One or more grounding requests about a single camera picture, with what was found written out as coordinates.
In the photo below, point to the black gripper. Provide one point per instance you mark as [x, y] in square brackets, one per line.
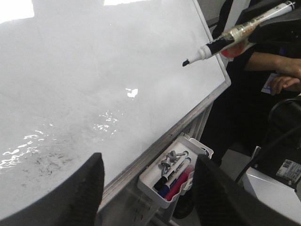
[275, 22]

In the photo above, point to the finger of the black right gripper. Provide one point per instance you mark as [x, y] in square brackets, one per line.
[219, 201]

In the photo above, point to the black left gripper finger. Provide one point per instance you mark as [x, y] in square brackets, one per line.
[74, 203]

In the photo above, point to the red magnet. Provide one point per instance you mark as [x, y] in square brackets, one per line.
[237, 49]

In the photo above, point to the white black whiteboard marker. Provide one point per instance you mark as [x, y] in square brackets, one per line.
[239, 32]

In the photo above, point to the person's bare hand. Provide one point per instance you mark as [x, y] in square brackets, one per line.
[287, 83]

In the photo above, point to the person in black clothes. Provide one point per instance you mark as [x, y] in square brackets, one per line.
[240, 113]

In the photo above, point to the red marker in tray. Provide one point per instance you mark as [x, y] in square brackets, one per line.
[177, 185]

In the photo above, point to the white plastic marker tray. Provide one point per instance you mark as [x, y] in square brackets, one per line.
[152, 174]

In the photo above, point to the blue capped marker in tray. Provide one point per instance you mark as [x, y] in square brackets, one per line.
[166, 187]

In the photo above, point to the black capped marker in tray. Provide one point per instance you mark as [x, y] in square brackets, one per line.
[175, 171]

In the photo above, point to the grey metal knob bolt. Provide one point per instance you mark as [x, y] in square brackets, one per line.
[173, 156]

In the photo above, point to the white whiteboard with metal frame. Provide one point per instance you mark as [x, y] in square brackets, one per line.
[79, 77]

